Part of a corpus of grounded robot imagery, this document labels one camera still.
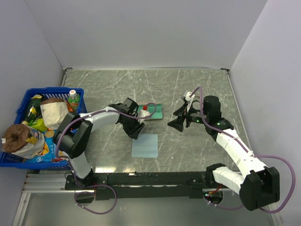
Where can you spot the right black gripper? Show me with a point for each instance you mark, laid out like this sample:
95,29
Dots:
178,123

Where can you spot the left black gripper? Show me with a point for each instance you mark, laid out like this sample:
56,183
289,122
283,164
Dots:
133,133

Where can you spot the light blue cleaning cloth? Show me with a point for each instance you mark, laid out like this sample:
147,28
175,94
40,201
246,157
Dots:
145,146

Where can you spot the grey felt glasses case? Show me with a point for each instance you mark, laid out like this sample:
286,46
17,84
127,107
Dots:
158,113

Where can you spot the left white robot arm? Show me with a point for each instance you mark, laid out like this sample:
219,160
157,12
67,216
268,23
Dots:
73,134

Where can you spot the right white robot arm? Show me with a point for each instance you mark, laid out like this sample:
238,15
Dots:
257,185

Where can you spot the green drink bottle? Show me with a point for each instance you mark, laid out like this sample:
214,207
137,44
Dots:
73,99

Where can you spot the brown paper bag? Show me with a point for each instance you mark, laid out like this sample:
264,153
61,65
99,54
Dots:
53,112

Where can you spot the blue chips bag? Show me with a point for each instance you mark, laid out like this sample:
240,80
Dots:
48,153

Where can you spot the green glass bottle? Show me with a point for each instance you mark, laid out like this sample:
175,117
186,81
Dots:
33,110

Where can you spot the brown round bread bag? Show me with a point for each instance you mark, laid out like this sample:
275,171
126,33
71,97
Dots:
22,141

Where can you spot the blue plastic basket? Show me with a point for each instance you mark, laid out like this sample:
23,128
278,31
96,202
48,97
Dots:
10,160

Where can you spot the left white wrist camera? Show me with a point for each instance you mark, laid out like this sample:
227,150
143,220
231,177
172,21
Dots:
143,113

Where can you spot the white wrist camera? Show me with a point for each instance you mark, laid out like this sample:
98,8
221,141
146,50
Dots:
188,97
143,113

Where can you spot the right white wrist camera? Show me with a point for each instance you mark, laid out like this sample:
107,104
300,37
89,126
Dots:
188,97

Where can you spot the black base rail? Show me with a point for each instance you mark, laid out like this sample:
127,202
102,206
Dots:
144,184

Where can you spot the aluminium frame rail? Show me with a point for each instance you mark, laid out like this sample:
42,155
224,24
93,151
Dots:
44,183

